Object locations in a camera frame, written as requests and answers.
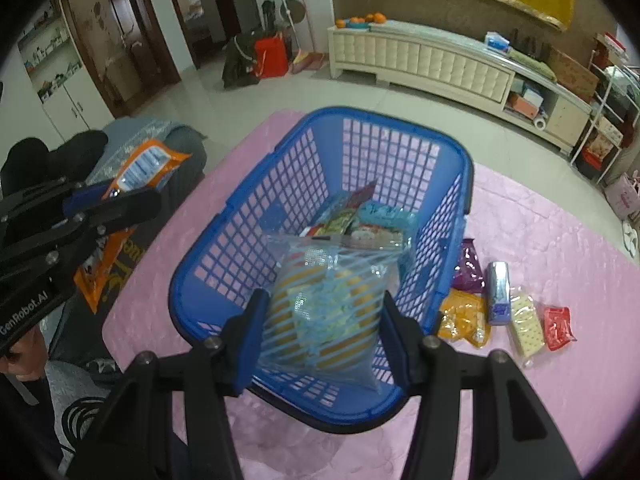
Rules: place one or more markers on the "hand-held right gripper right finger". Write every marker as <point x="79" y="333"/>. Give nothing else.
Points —
<point x="395" y="340"/>

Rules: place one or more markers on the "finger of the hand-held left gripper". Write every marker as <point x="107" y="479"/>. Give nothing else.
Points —
<point x="125" y="210"/>
<point x="90" y="195"/>

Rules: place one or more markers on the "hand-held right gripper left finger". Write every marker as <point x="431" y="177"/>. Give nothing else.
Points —
<point x="250" y="340"/>

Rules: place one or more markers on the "orange snack packet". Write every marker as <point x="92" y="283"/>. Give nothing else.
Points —
<point x="462" y="320"/>
<point x="150" y="162"/>

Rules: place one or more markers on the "clear blue striped snack packet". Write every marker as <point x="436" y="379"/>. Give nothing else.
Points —
<point x="385" y="215"/>
<point x="325" y="315"/>

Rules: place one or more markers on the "blue plastic basket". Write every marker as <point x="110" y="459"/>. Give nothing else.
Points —
<point x="182" y="305"/>

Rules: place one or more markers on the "purple snack packet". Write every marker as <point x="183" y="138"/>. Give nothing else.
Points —
<point x="470" y="272"/>

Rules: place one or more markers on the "silver blue snack packet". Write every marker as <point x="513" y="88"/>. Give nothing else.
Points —
<point x="498" y="292"/>

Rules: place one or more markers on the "cream cracker packet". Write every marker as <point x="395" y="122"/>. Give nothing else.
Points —
<point x="525" y="327"/>

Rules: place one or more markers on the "red snack packet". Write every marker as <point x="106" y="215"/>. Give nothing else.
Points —
<point x="557" y="327"/>

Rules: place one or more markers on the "person's left hand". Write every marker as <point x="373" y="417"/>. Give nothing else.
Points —
<point x="22" y="360"/>

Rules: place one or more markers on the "black cloth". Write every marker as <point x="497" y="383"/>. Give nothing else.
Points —
<point x="40" y="160"/>

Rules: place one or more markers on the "blue floral cloth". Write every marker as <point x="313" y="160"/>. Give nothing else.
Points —
<point x="120" y="132"/>

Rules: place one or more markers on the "white shelf cabinet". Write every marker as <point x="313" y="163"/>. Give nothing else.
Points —
<point x="75" y="105"/>

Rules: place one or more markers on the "grey printed cloth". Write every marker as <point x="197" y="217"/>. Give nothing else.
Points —
<point x="75" y="390"/>

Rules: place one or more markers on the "dark wooden door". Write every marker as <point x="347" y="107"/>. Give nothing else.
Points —
<point x="125" y="35"/>

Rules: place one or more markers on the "black bag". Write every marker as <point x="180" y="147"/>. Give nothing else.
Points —
<point x="239" y="62"/>

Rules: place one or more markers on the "red bag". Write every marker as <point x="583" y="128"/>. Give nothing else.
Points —
<point x="271" y="57"/>

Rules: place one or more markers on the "dark wooden doorway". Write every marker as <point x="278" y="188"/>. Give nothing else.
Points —
<point x="220" y="5"/>

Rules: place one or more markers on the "pink broom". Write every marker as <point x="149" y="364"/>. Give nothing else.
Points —
<point x="312" y="62"/>

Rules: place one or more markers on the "tall black object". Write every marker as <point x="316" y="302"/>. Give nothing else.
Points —
<point x="270" y="17"/>

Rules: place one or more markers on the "white pole mop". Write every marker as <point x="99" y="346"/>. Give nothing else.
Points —
<point x="287" y="20"/>

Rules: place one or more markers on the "white slippers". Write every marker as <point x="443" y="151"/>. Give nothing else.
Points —
<point x="632" y="237"/>

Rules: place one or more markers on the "white paper roll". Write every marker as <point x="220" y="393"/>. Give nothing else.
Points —
<point x="540" y="124"/>

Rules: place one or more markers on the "small round brown disc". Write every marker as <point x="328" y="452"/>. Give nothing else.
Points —
<point x="297" y="11"/>

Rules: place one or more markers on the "orange box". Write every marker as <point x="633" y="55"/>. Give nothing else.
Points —
<point x="525" y="106"/>

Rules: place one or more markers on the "pink bag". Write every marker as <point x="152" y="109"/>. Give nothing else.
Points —
<point x="622" y="197"/>

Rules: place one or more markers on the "white television cabinet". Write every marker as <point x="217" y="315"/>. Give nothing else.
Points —
<point x="425" y="60"/>

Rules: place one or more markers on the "blue bowl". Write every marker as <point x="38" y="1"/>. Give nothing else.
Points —
<point x="357" y="25"/>

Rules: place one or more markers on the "green cushion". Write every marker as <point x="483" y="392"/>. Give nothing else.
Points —
<point x="532" y="64"/>

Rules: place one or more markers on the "grey flat pad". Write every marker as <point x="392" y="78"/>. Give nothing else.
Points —
<point x="435" y="31"/>

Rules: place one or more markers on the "white metal rack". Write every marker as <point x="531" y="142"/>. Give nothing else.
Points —
<point x="602" y="105"/>

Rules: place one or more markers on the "blue tissue box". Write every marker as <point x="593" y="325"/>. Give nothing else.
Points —
<point x="496" y="41"/>

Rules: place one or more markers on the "brown cardboard box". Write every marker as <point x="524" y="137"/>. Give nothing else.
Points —
<point x="572" y="75"/>

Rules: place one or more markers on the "black router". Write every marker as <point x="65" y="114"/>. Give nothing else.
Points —
<point x="530" y="47"/>

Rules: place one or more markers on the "red white box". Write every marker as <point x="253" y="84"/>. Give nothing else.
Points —
<point x="611" y="45"/>

